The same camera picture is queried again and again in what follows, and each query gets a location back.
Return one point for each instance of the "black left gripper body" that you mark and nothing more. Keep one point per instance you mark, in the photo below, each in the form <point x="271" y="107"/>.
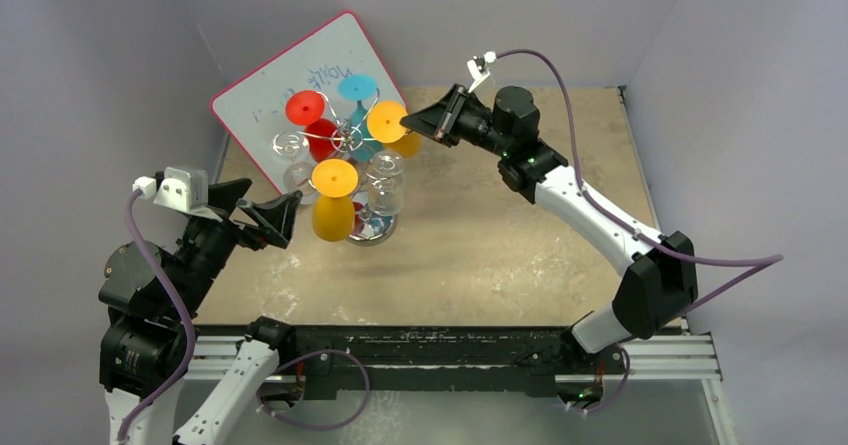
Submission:
<point x="207" y="245"/>

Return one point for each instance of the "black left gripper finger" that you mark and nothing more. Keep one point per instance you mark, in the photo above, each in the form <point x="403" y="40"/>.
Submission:
<point x="223" y="197"/>
<point x="273" y="221"/>

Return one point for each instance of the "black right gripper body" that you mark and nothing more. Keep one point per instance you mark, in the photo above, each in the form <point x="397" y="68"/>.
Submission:
<point x="452" y="121"/>

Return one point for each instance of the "yellow wine glass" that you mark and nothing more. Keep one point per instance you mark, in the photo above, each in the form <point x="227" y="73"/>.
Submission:
<point x="333" y="215"/>
<point x="383" y="124"/>

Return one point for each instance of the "clear wine glass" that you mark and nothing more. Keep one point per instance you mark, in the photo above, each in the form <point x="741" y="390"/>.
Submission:
<point x="293" y="166"/>

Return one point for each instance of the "clear glass tumbler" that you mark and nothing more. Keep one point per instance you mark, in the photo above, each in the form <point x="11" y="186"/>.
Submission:
<point x="385" y="180"/>

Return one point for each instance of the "teal plastic wine glass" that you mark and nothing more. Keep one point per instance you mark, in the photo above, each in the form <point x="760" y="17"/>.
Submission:
<point x="364" y="92"/>

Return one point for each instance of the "red plastic wine glass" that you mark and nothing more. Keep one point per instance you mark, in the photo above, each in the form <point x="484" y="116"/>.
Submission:
<point x="306" y="109"/>

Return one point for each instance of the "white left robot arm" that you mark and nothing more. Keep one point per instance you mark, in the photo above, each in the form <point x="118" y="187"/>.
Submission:
<point x="152" y="295"/>

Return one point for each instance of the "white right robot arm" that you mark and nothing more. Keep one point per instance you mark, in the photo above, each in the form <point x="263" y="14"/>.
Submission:
<point x="658" y="283"/>

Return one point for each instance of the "chrome wine glass rack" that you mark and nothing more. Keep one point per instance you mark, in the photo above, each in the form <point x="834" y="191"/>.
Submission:
<point x="370" y="228"/>

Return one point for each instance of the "red-framed whiteboard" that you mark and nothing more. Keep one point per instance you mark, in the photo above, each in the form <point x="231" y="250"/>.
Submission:
<point x="252" y="108"/>

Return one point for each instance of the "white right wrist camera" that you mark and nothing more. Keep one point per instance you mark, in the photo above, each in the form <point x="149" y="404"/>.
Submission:
<point x="479" y="68"/>

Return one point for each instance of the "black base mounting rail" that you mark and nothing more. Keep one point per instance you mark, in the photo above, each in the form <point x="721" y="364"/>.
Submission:
<point x="327" y="359"/>

